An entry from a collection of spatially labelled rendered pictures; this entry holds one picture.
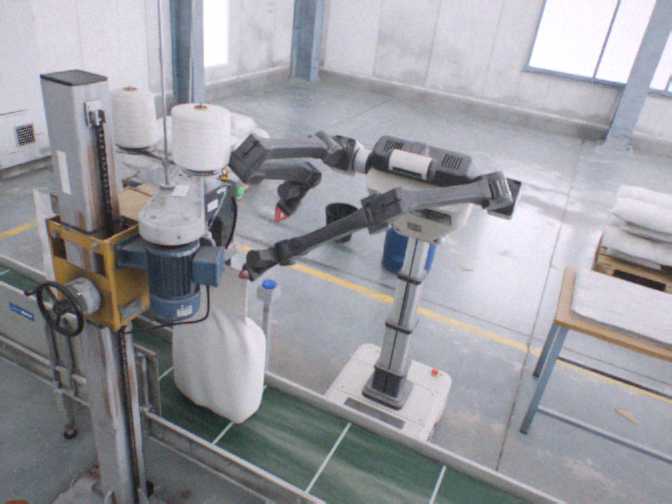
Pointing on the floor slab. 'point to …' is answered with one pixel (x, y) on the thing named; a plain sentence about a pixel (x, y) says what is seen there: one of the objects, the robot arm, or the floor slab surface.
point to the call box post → (267, 329)
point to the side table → (588, 366)
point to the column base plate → (88, 493)
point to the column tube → (108, 353)
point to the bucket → (339, 215)
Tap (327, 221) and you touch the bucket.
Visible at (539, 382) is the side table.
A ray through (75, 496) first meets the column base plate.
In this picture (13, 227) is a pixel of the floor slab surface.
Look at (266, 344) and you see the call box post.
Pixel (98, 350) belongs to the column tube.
